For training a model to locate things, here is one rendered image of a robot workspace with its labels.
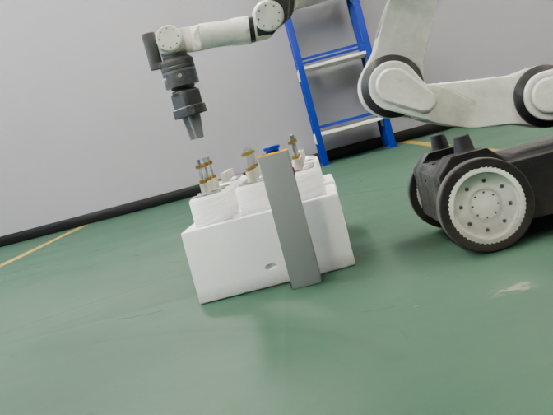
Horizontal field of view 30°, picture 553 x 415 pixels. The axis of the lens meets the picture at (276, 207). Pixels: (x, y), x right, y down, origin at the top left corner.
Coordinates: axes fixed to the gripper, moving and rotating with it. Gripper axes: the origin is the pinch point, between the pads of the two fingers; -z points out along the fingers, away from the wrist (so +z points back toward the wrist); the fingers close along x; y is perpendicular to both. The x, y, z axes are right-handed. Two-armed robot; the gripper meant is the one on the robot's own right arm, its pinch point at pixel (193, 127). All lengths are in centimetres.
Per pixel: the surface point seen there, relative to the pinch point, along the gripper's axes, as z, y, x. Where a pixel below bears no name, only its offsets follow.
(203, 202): -18.5, 9.0, -13.7
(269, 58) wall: 56, -325, 528
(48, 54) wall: 108, -167, 616
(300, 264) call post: -37, 0, -38
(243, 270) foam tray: -36.8, 6.0, -19.0
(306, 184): -20.6, -12.7, -26.8
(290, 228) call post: -28.6, 0.6, -37.5
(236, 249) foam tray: -31.3, 6.2, -18.9
